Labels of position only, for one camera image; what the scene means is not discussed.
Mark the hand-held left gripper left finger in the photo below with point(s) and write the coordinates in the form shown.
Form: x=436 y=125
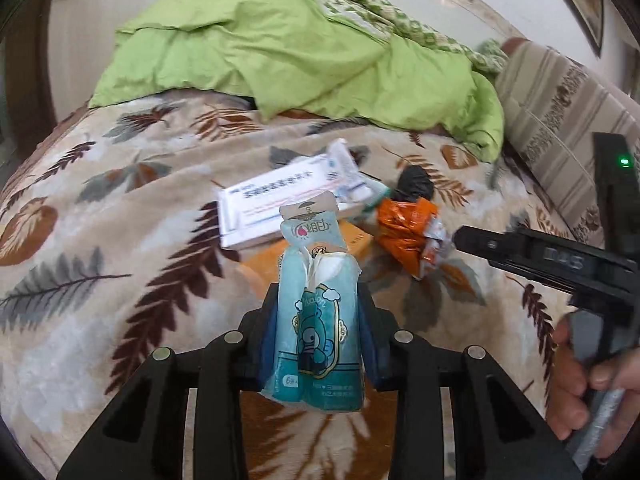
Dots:
x=265 y=347

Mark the blue tissue pack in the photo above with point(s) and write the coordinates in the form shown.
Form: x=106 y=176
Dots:
x=315 y=340

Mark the white medicine box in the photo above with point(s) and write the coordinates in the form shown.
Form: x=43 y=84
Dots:
x=255 y=210

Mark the black plastic bag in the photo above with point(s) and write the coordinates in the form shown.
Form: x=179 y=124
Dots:
x=415 y=182

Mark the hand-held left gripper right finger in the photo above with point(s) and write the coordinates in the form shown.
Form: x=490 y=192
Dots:
x=372 y=355

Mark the green quilt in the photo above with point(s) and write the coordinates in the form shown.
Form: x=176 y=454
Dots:
x=250 y=60

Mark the person's right hand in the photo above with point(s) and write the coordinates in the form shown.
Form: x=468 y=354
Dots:
x=570 y=375

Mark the orange box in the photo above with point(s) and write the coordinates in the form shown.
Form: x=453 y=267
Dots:
x=260 y=265

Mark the striped sofa cushion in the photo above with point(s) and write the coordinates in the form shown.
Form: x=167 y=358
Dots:
x=550 y=110

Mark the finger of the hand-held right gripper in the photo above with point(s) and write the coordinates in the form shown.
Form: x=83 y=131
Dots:
x=520 y=250

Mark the orange foil wrapper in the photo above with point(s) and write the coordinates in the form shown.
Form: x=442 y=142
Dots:
x=400 y=230

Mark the white crumpled tube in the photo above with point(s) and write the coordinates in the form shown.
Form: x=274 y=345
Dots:
x=345 y=170

